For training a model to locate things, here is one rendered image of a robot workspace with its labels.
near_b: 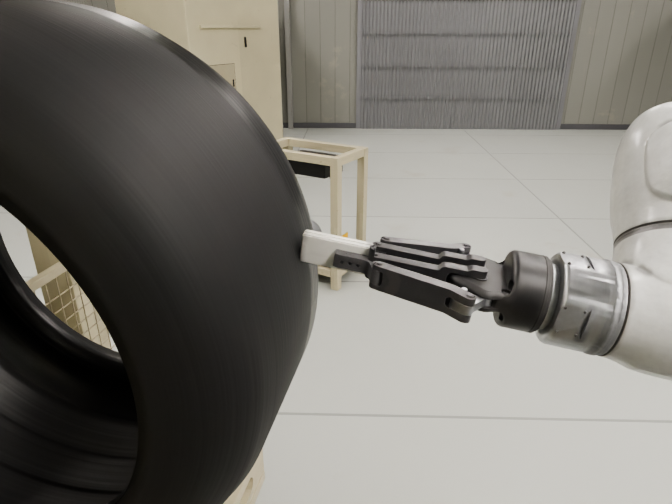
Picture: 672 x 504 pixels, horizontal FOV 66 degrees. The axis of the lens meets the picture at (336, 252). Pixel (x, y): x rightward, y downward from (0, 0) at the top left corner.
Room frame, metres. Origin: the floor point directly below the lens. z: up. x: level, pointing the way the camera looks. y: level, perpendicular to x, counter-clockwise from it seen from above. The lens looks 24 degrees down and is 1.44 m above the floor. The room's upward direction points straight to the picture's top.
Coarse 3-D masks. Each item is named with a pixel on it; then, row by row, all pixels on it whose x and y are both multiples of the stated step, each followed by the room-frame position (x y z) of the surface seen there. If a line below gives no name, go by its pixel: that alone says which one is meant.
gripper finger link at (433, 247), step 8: (384, 240) 0.49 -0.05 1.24; (392, 240) 0.49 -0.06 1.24; (400, 240) 0.49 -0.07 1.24; (408, 240) 0.50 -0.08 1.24; (416, 240) 0.50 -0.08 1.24; (416, 248) 0.49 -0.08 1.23; (424, 248) 0.49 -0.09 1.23; (432, 248) 0.49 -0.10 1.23; (440, 248) 0.49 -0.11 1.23; (448, 248) 0.49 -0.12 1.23; (456, 248) 0.49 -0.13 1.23; (464, 248) 0.50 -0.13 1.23
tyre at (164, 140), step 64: (0, 0) 0.46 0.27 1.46; (0, 64) 0.36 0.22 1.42; (64, 64) 0.38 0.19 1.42; (128, 64) 0.43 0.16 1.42; (192, 64) 0.53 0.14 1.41; (0, 128) 0.34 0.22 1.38; (64, 128) 0.35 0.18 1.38; (128, 128) 0.36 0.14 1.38; (192, 128) 0.42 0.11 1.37; (256, 128) 0.52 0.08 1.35; (0, 192) 0.33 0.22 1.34; (64, 192) 0.33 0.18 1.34; (128, 192) 0.34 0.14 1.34; (192, 192) 0.36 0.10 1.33; (256, 192) 0.44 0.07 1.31; (0, 256) 0.68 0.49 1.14; (64, 256) 0.32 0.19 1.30; (128, 256) 0.32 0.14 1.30; (192, 256) 0.34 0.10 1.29; (256, 256) 0.38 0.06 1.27; (0, 320) 0.66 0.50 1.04; (128, 320) 0.32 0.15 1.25; (192, 320) 0.32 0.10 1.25; (256, 320) 0.36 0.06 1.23; (0, 384) 0.60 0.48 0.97; (64, 384) 0.63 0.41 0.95; (128, 384) 0.63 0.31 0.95; (192, 384) 0.32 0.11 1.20; (256, 384) 0.34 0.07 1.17; (0, 448) 0.52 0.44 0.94; (64, 448) 0.54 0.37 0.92; (128, 448) 0.54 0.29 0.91; (192, 448) 0.32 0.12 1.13; (256, 448) 0.36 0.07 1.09
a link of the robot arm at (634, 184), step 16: (656, 112) 0.55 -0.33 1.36; (640, 128) 0.54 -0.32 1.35; (656, 128) 0.53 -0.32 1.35; (624, 144) 0.55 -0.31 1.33; (640, 144) 0.52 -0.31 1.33; (656, 144) 0.50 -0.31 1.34; (624, 160) 0.53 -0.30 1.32; (640, 160) 0.51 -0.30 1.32; (656, 160) 0.49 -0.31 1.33; (624, 176) 0.51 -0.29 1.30; (640, 176) 0.50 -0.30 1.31; (656, 176) 0.48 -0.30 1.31; (624, 192) 0.50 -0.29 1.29; (640, 192) 0.48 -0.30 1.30; (656, 192) 0.47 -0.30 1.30; (624, 208) 0.49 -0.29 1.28; (640, 208) 0.47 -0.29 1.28; (656, 208) 0.46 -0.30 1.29; (624, 224) 0.48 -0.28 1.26; (640, 224) 0.46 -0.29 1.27
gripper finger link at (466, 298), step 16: (384, 272) 0.42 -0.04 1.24; (400, 272) 0.42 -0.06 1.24; (384, 288) 0.42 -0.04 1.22; (400, 288) 0.42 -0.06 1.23; (416, 288) 0.41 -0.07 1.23; (432, 288) 0.41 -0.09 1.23; (448, 288) 0.40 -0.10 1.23; (432, 304) 0.40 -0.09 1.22; (448, 304) 0.40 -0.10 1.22; (464, 304) 0.39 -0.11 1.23; (464, 320) 0.39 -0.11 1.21
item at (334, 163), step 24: (288, 144) 3.27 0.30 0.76; (312, 144) 3.18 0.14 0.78; (336, 144) 3.10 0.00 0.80; (312, 168) 2.90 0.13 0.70; (336, 168) 2.73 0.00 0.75; (360, 168) 3.00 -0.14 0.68; (336, 192) 2.73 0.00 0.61; (360, 192) 2.99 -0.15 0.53; (336, 216) 2.73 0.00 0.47; (360, 216) 2.99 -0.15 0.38; (336, 288) 2.73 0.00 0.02
